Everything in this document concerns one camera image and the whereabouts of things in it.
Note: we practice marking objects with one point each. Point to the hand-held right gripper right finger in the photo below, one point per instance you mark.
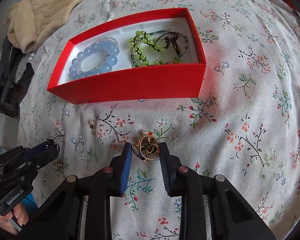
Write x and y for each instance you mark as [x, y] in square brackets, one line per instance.
[165, 170]

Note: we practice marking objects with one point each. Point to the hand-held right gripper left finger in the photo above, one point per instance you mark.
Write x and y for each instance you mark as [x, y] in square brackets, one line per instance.
[126, 165]

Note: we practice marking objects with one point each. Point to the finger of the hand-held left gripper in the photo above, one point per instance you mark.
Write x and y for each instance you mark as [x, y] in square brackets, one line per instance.
[38, 149]
[43, 158]

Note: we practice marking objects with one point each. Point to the black sparkly brooch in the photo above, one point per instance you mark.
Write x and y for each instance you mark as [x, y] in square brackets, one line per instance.
[55, 145]

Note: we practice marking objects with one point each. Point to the gold rings cluster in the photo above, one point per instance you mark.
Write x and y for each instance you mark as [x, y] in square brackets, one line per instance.
[146, 152]

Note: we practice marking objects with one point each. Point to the red cardboard box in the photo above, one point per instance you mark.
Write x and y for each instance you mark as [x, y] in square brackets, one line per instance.
[130, 85]

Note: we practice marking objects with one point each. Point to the person's left hand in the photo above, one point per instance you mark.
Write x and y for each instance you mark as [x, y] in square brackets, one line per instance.
[5, 223]

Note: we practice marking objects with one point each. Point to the small gold earring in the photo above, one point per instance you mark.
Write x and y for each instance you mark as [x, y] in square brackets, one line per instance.
[92, 124]

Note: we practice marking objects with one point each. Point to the floral bedsheet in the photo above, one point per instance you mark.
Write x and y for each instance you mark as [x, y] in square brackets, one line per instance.
[240, 105]

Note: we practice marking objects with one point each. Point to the cream quilted blanket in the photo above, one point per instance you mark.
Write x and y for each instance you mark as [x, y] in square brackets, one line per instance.
[47, 10]

